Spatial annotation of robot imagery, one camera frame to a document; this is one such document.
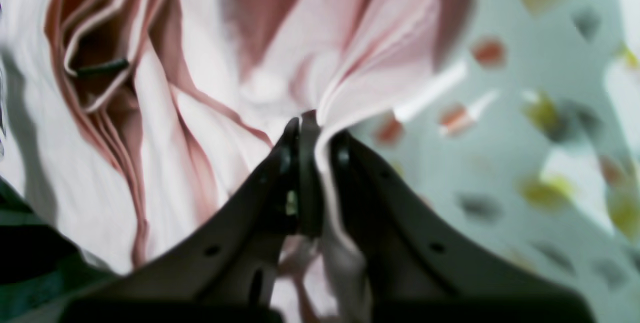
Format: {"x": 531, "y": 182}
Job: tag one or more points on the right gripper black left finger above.
{"x": 225, "y": 272}

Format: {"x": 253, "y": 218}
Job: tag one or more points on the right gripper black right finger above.
{"x": 419, "y": 268}

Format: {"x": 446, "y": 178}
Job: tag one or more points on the pink T-shirt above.
{"x": 131, "y": 122}

